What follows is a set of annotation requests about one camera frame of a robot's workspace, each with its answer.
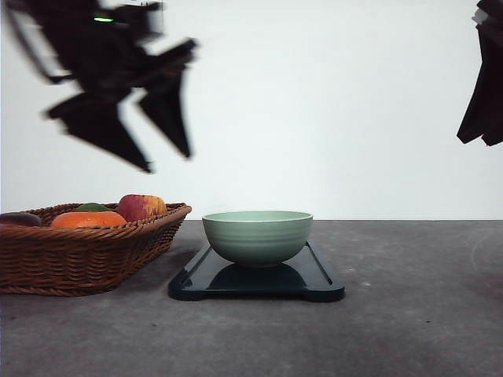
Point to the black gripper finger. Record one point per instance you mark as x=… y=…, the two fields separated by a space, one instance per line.
x=94 y=118
x=163 y=101

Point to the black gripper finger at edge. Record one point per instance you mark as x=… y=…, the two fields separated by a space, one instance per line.
x=484 y=114

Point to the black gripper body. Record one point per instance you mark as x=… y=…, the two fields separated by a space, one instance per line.
x=111 y=42

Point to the green ceramic bowl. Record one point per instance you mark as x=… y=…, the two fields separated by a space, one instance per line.
x=257 y=237

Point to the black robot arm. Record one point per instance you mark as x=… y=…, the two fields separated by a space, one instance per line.
x=43 y=29

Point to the brown wicker basket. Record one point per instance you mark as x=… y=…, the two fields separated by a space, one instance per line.
x=88 y=259

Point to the green fruit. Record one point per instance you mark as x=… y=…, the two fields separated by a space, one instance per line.
x=91 y=207

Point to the red yellow apple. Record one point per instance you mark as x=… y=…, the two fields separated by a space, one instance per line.
x=140 y=207

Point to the orange tangerine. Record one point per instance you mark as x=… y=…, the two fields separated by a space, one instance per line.
x=88 y=219

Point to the dark purple fruit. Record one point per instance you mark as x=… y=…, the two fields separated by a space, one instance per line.
x=20 y=218

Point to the dark blue rectangular tray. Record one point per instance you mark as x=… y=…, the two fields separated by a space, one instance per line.
x=307 y=277

